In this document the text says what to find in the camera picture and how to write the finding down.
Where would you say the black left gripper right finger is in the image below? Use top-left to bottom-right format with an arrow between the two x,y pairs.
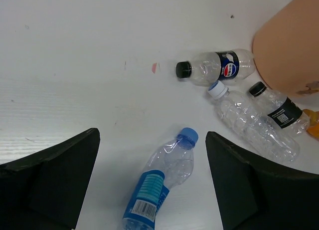
205,132 -> 319,230

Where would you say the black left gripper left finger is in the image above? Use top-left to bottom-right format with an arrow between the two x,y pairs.
0,128 -> 100,230

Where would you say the blue label water bottle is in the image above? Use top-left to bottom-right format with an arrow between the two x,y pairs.
121,127 -> 198,230

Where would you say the clear bottle white cap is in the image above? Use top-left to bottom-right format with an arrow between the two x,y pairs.
208,81 -> 300,164

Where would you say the black label small bottle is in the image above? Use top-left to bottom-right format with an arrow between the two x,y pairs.
248,81 -> 310,138

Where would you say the Pepsi label clear bottle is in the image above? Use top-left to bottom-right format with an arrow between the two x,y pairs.
175,49 -> 256,86

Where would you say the orange plastic bin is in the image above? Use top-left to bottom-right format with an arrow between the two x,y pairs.
252,0 -> 319,97

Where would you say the red sticker on table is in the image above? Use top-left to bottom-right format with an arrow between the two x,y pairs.
152,63 -> 158,73

